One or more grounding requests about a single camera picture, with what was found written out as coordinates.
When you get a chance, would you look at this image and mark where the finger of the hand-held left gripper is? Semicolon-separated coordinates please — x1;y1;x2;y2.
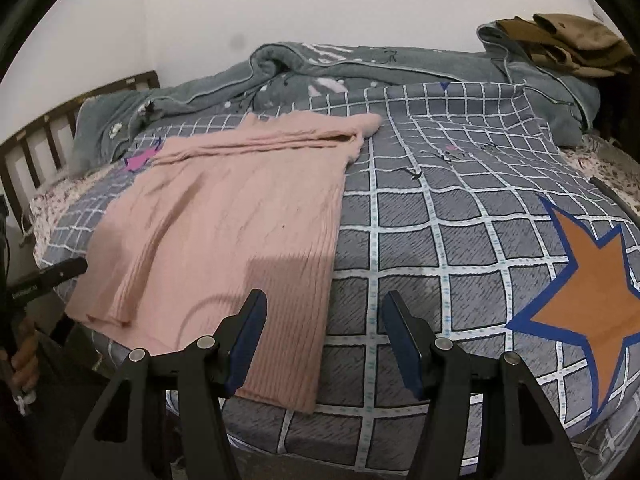
9;257;89;307

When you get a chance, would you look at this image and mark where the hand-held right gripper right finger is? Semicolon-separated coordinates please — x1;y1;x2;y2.
382;290;583;480

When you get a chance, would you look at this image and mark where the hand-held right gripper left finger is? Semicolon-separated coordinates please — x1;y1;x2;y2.
60;289;268;480

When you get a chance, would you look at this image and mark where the pink knitted sweater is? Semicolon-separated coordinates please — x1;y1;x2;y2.
65;111;383;415

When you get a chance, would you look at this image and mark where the brown clothes pile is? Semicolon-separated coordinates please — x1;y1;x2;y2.
495;12;636;78

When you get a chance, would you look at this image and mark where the person's left hand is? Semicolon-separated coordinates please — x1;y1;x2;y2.
10;331;40;392

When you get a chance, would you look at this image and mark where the grey plaid star bed cover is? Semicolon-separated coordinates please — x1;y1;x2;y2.
37;81;640;476

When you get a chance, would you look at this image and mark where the dark wooden headboard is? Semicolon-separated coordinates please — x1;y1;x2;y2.
0;71;161;248

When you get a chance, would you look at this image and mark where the grey-green printed blanket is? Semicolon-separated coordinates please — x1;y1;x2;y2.
72;22;601;173

